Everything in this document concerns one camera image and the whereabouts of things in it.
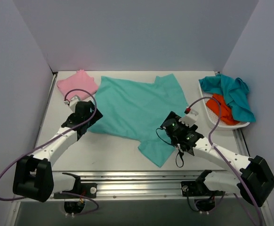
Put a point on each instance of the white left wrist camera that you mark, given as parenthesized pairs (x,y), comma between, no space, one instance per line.
(72,103)

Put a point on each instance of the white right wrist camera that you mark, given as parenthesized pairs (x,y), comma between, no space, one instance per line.
(190,118)

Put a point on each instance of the mint green t-shirt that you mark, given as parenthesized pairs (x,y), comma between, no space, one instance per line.
(135,110)

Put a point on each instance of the teal blue t-shirt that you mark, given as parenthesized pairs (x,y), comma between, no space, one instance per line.
(234,92)

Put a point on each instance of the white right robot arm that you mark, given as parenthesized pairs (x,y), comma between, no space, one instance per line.
(252,178)

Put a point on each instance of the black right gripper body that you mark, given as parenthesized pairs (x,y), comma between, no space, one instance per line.
(165,122)

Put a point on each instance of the orange t-shirt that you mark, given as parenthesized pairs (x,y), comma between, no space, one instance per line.
(221,107)

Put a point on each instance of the pink folded t-shirt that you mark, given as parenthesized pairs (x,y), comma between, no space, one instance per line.
(79,80)

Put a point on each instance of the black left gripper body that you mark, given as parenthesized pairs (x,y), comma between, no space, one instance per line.
(92,115)

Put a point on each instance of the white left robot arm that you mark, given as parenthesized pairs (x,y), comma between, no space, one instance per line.
(34,177)

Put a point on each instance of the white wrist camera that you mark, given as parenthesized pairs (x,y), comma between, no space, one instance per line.
(190,118)
(72,103)

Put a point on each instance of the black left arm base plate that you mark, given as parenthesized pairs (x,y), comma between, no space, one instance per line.
(85,189)

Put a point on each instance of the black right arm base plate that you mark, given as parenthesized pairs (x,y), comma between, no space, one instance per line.
(195,189)

